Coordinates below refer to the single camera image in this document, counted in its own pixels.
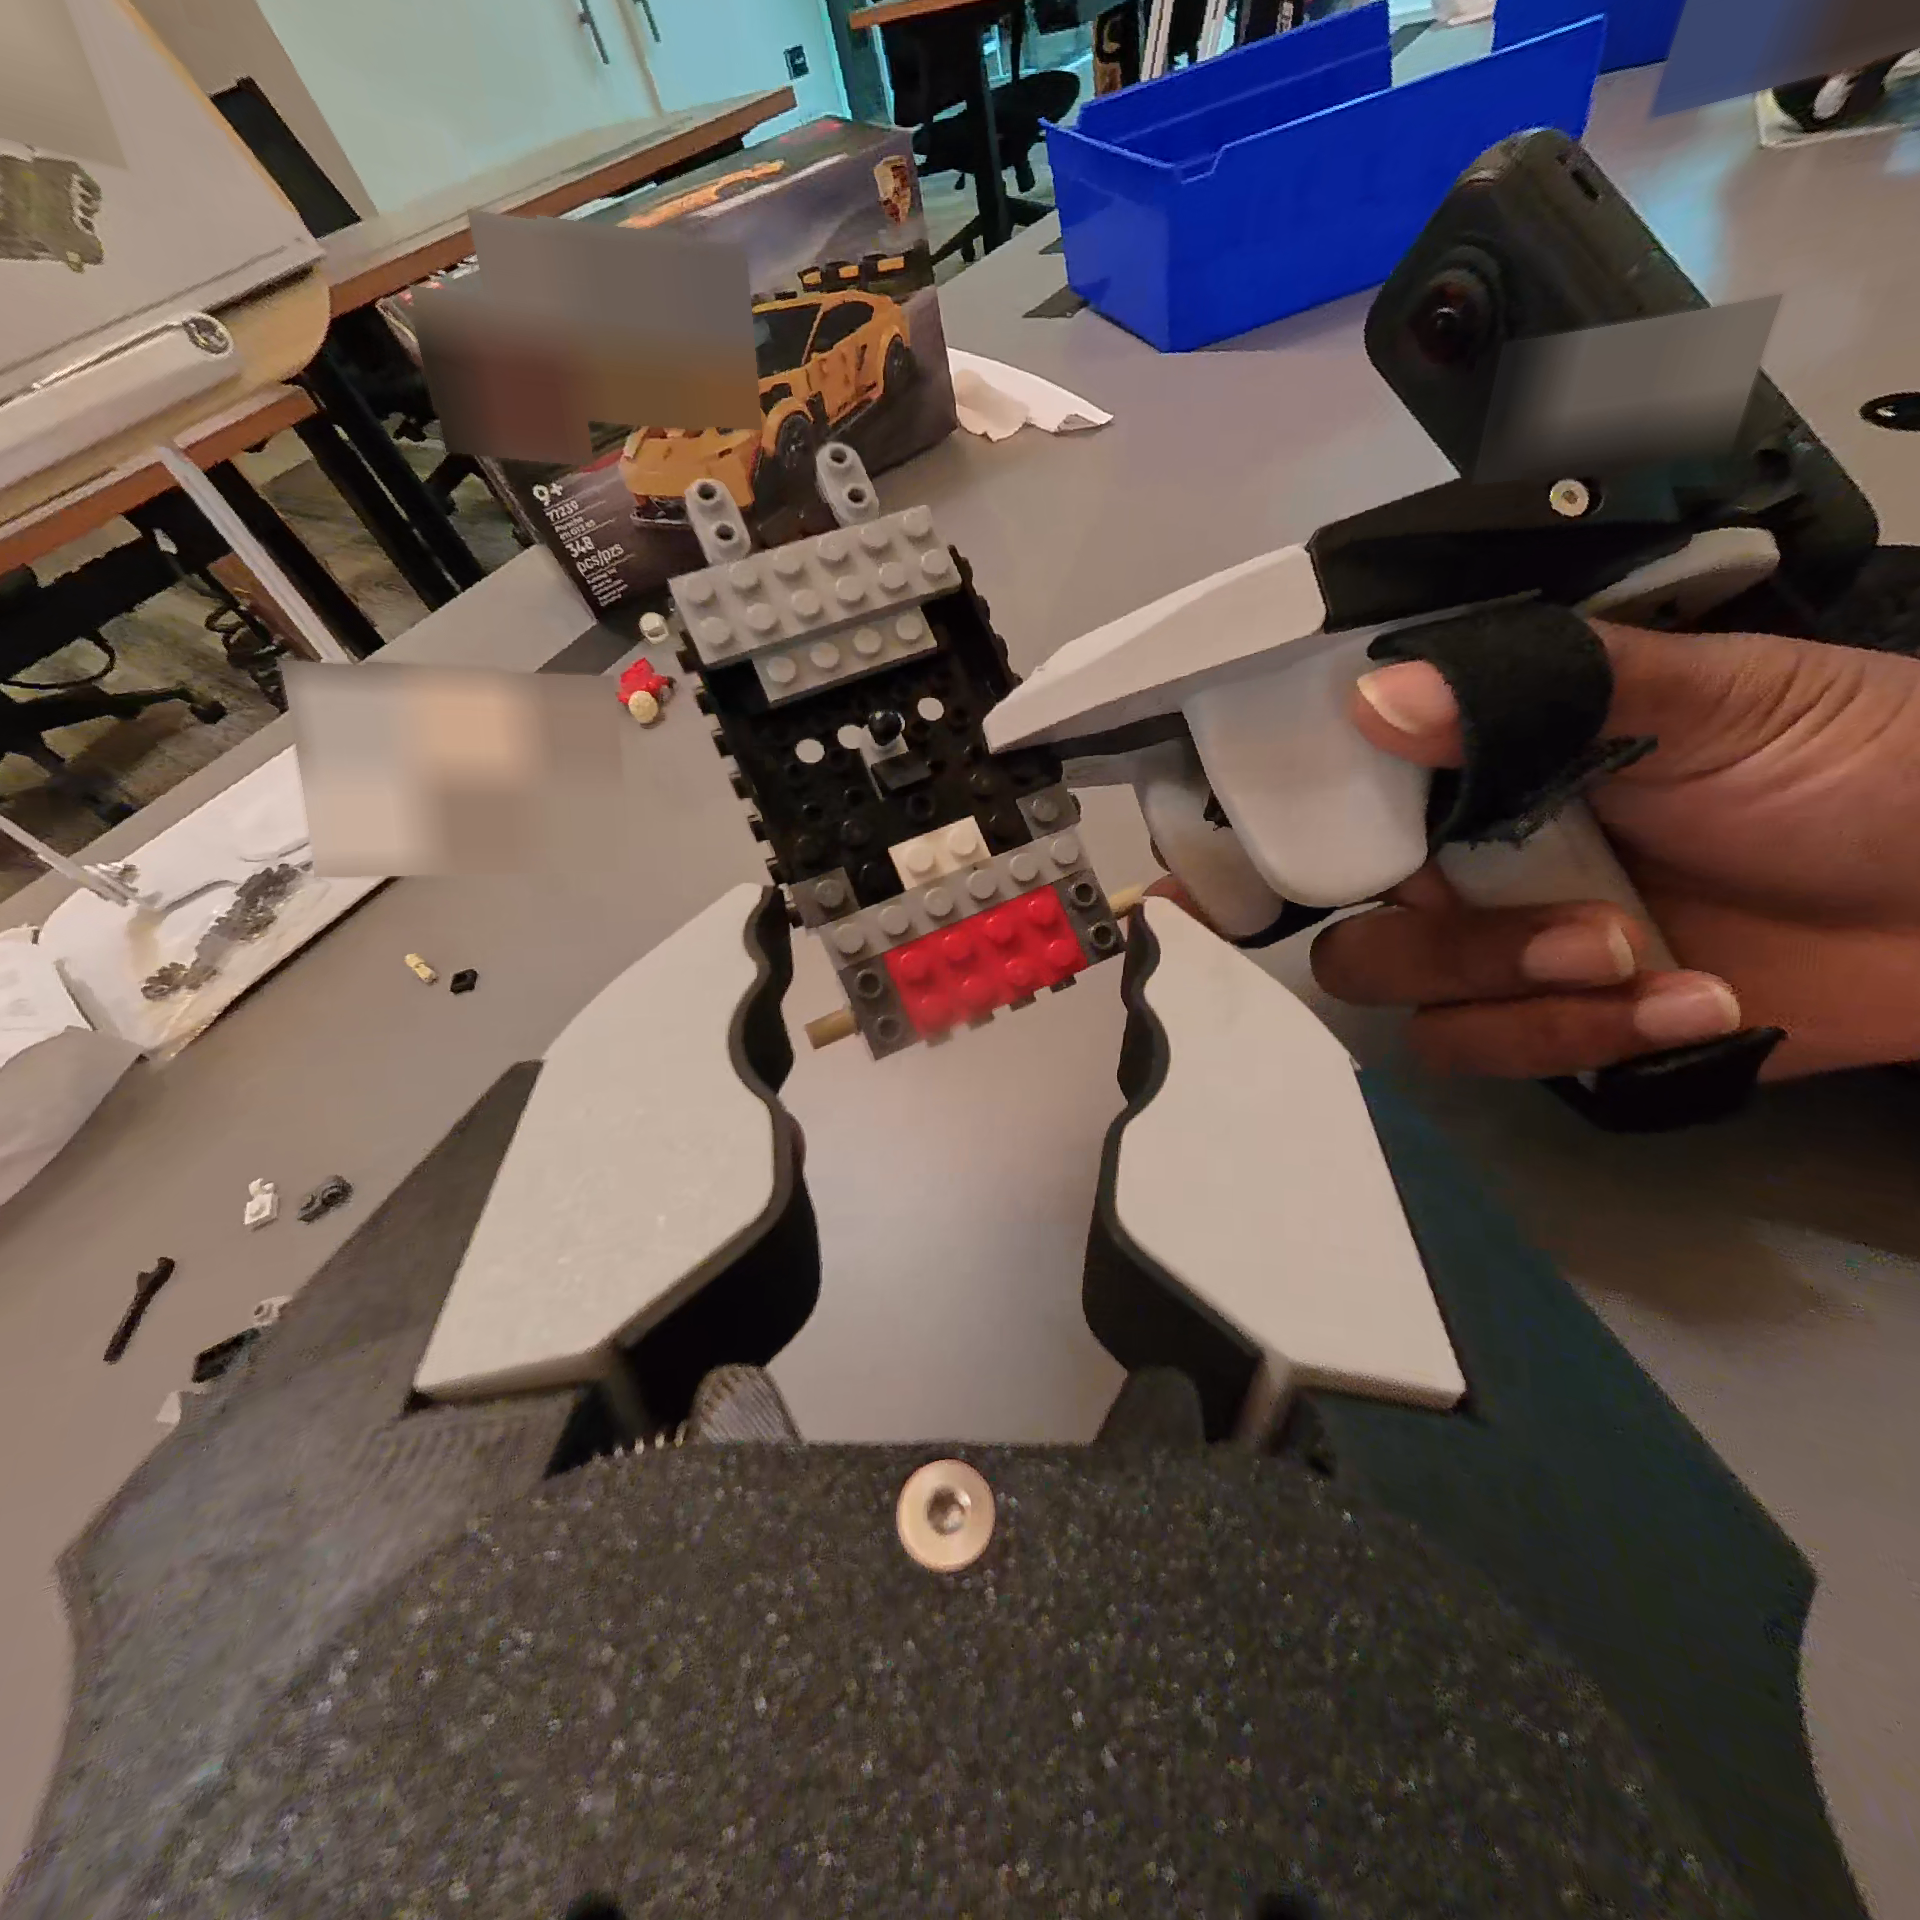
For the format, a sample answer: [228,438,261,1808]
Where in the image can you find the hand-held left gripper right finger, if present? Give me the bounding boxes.
[1084,896,1470,1413]

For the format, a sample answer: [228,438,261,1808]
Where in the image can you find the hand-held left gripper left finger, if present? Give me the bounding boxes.
[410,881,825,1404]

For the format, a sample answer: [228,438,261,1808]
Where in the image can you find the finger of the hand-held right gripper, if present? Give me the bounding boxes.
[977,543,1333,751]
[1062,712,1204,793]

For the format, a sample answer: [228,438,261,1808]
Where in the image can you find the black toy brick assembly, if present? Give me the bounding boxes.
[666,448,1152,1063]

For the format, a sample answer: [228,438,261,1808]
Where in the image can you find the toy instruction booklet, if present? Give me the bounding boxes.
[0,0,326,395]

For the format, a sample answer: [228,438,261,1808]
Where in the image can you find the grey desk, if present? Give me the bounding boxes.
[0,60,1920,1920]

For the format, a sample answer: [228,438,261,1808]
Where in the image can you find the brown-edged office desk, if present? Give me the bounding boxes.
[321,86,798,601]
[0,383,326,819]
[847,0,1149,255]

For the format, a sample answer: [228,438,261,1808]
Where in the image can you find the person's right hand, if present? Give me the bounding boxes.
[1309,621,1920,1080]

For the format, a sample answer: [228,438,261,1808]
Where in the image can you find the blue plastic bin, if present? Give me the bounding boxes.
[1041,0,1606,356]
[1492,0,1684,77]

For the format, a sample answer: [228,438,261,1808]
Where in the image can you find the white crumpled tissue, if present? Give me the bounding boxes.
[949,347,1114,445]

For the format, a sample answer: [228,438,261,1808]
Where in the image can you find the yellow car toy box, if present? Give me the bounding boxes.
[480,119,961,621]

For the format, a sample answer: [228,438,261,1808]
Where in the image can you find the clear bag of black pieces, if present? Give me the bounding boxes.
[135,862,326,1003]

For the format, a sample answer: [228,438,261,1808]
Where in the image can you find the scattered small toy brick pieces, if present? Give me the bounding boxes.
[102,949,485,1427]

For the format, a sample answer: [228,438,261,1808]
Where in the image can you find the black office chair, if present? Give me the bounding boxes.
[884,29,1086,201]

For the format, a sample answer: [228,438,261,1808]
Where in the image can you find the opened printed paper bag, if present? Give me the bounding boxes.
[0,927,146,1205]

